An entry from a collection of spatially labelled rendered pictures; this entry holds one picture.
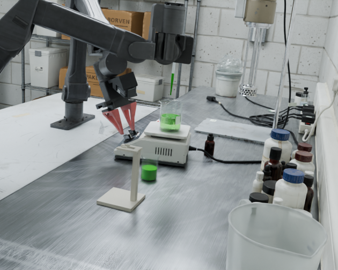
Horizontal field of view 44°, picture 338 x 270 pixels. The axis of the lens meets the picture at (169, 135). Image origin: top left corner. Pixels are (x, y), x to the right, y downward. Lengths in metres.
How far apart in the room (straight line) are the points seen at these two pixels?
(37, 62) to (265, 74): 1.91
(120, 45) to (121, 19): 2.56
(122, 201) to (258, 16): 0.81
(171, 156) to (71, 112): 0.47
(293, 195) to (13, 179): 0.62
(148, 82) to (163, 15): 2.53
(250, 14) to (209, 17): 2.15
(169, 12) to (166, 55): 0.09
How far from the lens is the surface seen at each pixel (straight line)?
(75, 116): 1.48
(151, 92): 3.45
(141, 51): 0.91
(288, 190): 0.88
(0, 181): 1.04
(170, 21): 0.93
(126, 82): 1.06
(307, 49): 3.53
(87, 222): 0.85
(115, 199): 0.92
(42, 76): 3.79
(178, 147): 1.13
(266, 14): 1.46
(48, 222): 0.85
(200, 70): 3.64
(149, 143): 1.14
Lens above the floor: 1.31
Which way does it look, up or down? 17 degrees down
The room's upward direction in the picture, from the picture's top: 5 degrees clockwise
